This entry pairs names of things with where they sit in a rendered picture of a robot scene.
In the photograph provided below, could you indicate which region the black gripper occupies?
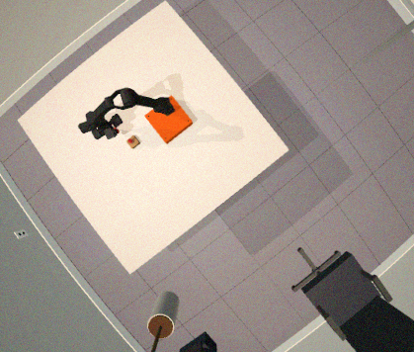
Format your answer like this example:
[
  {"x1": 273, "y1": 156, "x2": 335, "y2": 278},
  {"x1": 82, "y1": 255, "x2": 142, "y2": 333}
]
[{"x1": 92, "y1": 114, "x2": 123, "y2": 139}]

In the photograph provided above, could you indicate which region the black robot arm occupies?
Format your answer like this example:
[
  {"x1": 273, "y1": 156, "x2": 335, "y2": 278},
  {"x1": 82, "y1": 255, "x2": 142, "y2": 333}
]
[{"x1": 77, "y1": 87, "x2": 175, "y2": 139}]

